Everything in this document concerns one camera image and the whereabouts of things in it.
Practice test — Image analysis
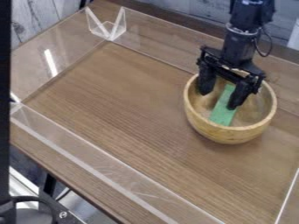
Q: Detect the black table leg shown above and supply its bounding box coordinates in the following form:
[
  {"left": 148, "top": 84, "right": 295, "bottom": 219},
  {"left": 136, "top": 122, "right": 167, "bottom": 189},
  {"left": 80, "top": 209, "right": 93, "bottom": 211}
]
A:
[{"left": 43, "top": 174, "right": 57, "bottom": 197}]

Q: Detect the green rectangular block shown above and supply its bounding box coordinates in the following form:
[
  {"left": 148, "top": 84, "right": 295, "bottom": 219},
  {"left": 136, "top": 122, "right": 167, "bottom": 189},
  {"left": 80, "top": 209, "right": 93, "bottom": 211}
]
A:
[{"left": 210, "top": 84, "right": 236, "bottom": 126}]

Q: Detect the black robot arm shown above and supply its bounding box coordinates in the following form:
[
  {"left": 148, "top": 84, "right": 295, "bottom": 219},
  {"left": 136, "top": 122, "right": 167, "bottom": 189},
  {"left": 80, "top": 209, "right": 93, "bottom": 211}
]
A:
[{"left": 196, "top": 0, "right": 276, "bottom": 110}]

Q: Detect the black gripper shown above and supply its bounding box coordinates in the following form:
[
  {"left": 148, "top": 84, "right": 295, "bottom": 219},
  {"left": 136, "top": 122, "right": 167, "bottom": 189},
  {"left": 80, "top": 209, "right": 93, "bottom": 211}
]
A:
[{"left": 196, "top": 45, "right": 266, "bottom": 110}]

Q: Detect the clear acrylic corner bracket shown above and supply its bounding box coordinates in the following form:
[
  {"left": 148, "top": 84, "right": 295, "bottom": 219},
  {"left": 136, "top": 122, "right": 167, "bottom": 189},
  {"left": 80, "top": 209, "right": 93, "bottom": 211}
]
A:
[{"left": 84, "top": 7, "right": 127, "bottom": 41}]

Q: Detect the brown wooden bowl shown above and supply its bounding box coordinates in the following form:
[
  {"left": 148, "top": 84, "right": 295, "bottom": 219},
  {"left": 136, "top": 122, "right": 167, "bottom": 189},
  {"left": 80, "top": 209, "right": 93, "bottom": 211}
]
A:
[{"left": 183, "top": 74, "right": 278, "bottom": 144}]

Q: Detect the clear acrylic tray wall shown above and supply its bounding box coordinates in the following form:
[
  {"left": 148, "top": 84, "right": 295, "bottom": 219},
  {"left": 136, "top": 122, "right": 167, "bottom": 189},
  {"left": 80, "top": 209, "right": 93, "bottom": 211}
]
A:
[{"left": 11, "top": 101, "right": 224, "bottom": 224}]

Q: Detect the black metal frame post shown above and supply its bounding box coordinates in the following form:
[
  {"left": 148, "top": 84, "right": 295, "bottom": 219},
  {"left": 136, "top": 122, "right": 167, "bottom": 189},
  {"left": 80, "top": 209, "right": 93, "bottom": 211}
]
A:
[{"left": 0, "top": 0, "right": 16, "bottom": 224}]

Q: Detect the black cable loop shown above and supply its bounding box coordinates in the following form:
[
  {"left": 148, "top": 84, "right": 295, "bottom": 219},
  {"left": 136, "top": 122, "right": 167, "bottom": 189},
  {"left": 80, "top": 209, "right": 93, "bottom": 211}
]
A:
[{"left": 11, "top": 195, "right": 60, "bottom": 224}]

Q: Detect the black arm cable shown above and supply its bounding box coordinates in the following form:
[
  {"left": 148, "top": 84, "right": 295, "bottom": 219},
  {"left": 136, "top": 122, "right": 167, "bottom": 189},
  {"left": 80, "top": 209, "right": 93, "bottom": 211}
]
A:
[{"left": 252, "top": 25, "right": 275, "bottom": 58}]

